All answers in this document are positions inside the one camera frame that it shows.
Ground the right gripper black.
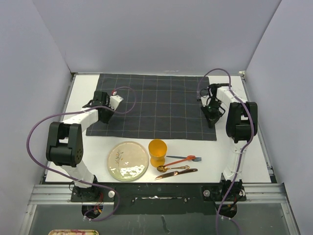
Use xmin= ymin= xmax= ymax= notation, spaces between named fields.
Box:
xmin=201 ymin=98 xmax=223 ymax=128

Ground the dark grey checked cloth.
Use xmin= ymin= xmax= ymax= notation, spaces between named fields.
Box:
xmin=86 ymin=73 xmax=217 ymax=141

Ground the beige plate with plant motif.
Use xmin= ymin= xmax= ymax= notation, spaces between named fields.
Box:
xmin=107 ymin=141 xmax=149 ymax=182

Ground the orange plastic cup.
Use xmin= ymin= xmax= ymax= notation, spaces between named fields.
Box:
xmin=148 ymin=139 xmax=167 ymax=167

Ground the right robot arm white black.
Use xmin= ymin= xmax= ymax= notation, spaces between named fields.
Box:
xmin=200 ymin=83 xmax=258 ymax=200

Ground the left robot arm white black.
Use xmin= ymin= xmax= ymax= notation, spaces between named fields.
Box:
xmin=46 ymin=91 xmax=123 ymax=201

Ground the blue plastic fork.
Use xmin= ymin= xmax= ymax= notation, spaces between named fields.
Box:
xmin=167 ymin=155 xmax=202 ymax=162

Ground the orange plastic fork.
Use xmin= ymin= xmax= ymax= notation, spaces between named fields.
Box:
xmin=164 ymin=155 xmax=196 ymax=166

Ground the copper metal knife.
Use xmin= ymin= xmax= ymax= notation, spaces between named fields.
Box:
xmin=155 ymin=168 xmax=198 ymax=180

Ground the gold metal spoon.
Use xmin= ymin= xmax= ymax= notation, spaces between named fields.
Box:
xmin=156 ymin=165 xmax=190 ymax=173

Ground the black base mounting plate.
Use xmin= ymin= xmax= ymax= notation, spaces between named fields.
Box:
xmin=70 ymin=182 xmax=246 ymax=215

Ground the floral tray edge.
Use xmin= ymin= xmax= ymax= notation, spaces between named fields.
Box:
xmin=48 ymin=230 xmax=99 ymax=235

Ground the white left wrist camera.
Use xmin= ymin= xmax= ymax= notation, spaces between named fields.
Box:
xmin=109 ymin=91 xmax=123 ymax=110

